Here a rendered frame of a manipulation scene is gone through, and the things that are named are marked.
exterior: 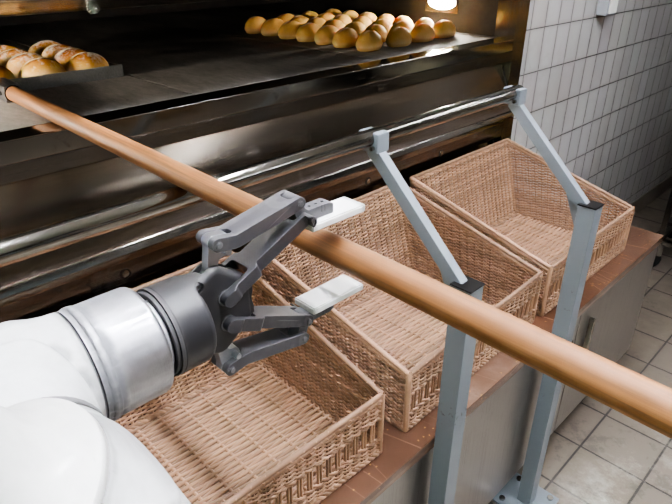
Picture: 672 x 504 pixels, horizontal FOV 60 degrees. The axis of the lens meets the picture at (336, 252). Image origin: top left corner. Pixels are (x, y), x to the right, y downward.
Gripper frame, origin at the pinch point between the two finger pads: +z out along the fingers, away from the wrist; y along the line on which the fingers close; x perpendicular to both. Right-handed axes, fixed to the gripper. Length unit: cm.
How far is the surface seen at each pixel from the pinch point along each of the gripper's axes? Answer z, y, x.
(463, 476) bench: 54, 85, -12
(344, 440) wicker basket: 18, 50, -16
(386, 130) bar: 41, 2, -29
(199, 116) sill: 26, 4, -66
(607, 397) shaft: -1.3, 0.2, 28.0
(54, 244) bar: -17.6, 3.2, -28.0
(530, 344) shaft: -1.0, -0.8, 21.9
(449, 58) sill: 112, 3, -67
